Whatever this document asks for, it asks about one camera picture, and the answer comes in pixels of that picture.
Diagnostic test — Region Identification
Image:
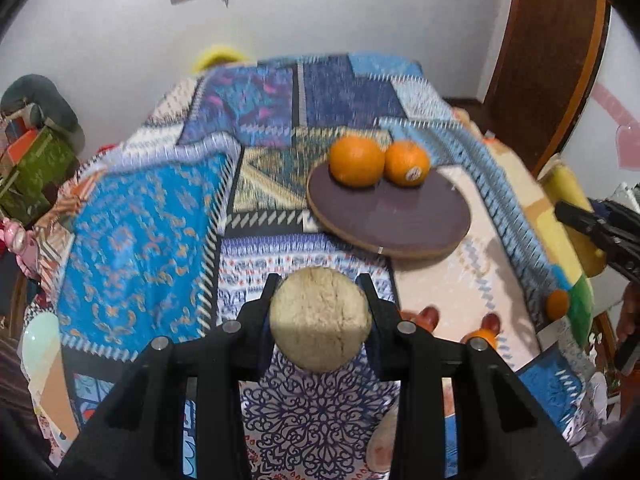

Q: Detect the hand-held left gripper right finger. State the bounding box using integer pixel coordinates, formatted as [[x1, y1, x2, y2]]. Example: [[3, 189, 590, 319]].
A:
[[357, 273, 584, 480]]

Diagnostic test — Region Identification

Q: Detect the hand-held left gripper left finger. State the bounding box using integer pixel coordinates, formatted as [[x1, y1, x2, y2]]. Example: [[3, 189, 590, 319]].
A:
[[55, 273, 281, 480]]

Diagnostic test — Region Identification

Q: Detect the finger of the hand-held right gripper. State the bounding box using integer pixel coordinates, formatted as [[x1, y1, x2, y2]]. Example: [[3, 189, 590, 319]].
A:
[[554, 201, 640, 283], [588, 198, 640, 243]]

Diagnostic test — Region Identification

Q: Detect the round beige cookie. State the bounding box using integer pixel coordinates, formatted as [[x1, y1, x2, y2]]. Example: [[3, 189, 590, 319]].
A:
[[269, 267, 374, 374]]

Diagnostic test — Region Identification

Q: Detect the round brown wooden tray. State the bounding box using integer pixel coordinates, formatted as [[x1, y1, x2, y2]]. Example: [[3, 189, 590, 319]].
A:
[[306, 159, 472, 260]]

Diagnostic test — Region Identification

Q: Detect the orange with white sticker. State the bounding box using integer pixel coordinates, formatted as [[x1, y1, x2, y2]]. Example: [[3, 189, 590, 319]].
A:
[[384, 140, 431, 188]]

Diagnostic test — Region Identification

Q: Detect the plain orange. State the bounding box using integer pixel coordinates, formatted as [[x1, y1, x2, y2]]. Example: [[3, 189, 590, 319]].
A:
[[329, 135, 386, 189]]

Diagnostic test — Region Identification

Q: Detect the person's right hand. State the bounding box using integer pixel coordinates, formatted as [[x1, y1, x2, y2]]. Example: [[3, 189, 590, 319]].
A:
[[616, 284, 640, 343]]

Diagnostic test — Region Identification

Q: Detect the yellow pillow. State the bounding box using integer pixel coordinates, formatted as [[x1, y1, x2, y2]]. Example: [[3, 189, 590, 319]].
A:
[[539, 158, 608, 279]]

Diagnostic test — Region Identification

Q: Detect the cream printed blanket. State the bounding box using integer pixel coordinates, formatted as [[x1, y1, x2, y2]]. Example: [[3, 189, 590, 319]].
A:
[[390, 108, 623, 461]]

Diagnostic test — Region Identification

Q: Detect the blue patchwork blanket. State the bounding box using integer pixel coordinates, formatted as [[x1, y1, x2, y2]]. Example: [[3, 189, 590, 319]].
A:
[[22, 52, 596, 480]]

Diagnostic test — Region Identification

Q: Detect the brown wooden door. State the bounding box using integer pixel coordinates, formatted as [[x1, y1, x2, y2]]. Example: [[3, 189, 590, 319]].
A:
[[482, 0, 612, 177]]

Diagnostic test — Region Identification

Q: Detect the pink toy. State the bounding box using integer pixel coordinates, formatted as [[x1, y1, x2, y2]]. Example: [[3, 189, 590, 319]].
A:
[[0, 218, 40, 277]]

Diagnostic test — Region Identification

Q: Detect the yellow plush toy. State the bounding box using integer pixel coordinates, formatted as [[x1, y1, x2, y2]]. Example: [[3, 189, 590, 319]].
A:
[[192, 44, 248, 74]]

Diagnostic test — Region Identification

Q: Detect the green cardboard box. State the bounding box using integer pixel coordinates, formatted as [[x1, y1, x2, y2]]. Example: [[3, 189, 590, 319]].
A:
[[0, 126, 77, 226]]

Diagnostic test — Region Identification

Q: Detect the grey cushion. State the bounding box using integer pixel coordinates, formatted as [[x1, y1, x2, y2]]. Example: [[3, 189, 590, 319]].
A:
[[0, 74, 87, 155]]

